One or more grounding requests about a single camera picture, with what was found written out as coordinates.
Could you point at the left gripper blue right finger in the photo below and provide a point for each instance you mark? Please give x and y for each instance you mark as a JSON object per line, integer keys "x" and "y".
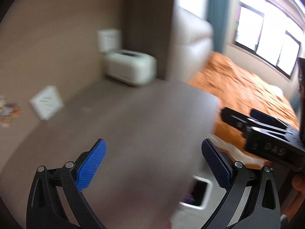
{"x": 218, "y": 164}

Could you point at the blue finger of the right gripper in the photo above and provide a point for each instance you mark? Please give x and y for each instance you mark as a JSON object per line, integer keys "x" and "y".
{"x": 267, "y": 119}

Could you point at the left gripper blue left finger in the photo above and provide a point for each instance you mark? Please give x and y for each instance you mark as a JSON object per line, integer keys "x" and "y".
{"x": 90, "y": 163}

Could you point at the purple snack bag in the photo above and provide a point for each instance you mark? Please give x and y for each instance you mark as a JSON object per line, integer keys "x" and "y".
{"x": 188, "y": 199}

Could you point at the white trash bin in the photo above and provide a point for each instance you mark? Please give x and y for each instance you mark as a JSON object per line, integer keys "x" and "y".
{"x": 201, "y": 189}

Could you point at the person right hand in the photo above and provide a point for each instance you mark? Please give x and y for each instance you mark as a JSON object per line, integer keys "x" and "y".
{"x": 298, "y": 183}

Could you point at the orange fluffy blanket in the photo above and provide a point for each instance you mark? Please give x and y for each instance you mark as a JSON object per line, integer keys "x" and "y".
{"x": 241, "y": 91}

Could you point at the teal curtain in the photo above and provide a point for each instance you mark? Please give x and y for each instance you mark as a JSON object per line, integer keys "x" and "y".
{"x": 217, "y": 16}

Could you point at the lower white wall socket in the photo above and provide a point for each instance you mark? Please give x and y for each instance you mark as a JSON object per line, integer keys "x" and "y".
{"x": 47, "y": 102}

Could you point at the white wall socket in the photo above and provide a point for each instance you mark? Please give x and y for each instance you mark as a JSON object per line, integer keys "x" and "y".
{"x": 109, "y": 40}
{"x": 47, "y": 102}

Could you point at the window with dark frame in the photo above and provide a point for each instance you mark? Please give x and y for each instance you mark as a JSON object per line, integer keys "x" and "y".
{"x": 269, "y": 33}

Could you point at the cartoon stickers on wall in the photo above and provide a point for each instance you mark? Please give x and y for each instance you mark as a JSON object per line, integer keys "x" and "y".
{"x": 8, "y": 111}

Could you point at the upper white wall socket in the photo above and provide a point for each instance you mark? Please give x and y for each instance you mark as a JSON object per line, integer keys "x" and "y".
{"x": 109, "y": 40}

